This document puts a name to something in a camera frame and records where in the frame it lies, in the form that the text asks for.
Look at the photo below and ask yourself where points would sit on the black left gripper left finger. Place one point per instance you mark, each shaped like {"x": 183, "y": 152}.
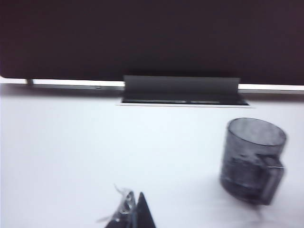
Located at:
{"x": 124, "y": 213}

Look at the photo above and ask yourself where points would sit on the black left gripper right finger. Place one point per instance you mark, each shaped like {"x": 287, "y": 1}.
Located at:
{"x": 145, "y": 216}

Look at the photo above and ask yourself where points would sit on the dark grey desk divider panel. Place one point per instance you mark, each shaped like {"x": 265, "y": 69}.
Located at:
{"x": 152, "y": 35}

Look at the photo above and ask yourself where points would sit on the dark textured glass mug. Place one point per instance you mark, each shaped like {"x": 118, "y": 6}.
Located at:
{"x": 247, "y": 166}

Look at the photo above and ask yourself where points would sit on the grey metal divider leg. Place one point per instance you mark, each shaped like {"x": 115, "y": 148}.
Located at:
{"x": 29, "y": 81}

